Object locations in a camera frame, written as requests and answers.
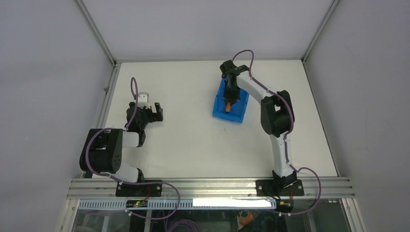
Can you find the orange object under table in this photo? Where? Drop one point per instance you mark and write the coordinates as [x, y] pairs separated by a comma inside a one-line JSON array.
[[245, 217]]

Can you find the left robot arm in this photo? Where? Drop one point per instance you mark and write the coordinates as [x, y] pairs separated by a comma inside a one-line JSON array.
[[102, 152]]

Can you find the aluminium right frame post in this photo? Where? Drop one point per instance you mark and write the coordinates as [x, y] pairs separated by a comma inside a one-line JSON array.
[[326, 18]]

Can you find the aluminium frame post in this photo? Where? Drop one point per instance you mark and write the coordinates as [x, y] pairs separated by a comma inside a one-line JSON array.
[[94, 30], [326, 18]]

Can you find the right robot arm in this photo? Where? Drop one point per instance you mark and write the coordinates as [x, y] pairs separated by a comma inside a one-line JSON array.
[[276, 114]]

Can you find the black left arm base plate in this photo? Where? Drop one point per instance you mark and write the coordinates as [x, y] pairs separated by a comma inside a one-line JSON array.
[[150, 190]]

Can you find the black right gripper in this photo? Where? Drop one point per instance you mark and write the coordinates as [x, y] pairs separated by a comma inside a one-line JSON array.
[[233, 98]]

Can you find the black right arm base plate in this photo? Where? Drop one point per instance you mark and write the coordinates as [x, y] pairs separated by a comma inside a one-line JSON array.
[[269, 187]]

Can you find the orange handled screwdriver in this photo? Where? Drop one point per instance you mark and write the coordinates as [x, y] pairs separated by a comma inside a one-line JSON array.
[[228, 107]]

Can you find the aluminium left frame post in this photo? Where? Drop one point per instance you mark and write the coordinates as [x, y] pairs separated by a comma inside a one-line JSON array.
[[94, 30]]

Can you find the white slotted cable duct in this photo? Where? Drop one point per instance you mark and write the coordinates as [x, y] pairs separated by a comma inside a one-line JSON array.
[[187, 204]]

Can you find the aluminium front frame rail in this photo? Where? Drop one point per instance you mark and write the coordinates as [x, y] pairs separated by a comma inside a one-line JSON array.
[[234, 188]]

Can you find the blue plastic bin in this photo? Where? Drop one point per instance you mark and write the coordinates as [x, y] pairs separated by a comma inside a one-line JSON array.
[[237, 110]]

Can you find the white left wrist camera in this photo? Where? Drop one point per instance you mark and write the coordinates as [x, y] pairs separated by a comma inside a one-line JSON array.
[[143, 100]]

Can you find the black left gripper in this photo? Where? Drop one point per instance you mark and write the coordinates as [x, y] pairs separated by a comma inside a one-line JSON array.
[[152, 119]]

